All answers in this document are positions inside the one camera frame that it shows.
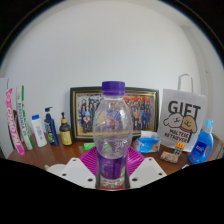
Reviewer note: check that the small beige snack packet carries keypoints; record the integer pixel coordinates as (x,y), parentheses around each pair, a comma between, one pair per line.
(169,157)

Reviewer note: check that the framed group photo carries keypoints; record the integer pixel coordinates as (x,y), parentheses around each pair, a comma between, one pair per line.
(83,113)

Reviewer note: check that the small green packet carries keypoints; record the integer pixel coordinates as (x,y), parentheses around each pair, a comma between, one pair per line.
(88,146)

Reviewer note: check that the brown pump bottle yellow label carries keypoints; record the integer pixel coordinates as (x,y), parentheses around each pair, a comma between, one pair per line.
(65,135)

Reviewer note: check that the clear purple-capped water bottle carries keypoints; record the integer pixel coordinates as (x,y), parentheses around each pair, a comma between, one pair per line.
(112,133)

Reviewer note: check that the white paper gift bag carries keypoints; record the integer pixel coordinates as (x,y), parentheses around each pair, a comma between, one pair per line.
(181,116)

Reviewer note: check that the blue detergent bottle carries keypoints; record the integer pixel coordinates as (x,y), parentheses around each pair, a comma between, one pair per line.
(200,148)

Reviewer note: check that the white bottle with blue cap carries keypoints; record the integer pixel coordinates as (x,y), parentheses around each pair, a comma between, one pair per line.
(39,133)

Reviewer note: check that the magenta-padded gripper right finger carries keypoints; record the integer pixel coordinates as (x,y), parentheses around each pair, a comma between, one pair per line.
(145,171)

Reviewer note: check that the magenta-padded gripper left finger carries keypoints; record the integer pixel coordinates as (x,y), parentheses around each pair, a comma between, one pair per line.
(80,171)

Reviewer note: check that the small orange-topped pack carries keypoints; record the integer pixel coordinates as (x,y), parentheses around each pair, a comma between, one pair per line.
(179,149)

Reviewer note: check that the tall green and white box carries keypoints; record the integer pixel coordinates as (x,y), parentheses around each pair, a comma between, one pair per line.
(25,120)

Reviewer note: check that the tall pink box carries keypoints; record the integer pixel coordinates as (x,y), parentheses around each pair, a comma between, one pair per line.
(15,126)

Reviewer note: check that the dark blue pump bottle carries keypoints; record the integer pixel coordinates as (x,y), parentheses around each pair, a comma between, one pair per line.
(51,131)

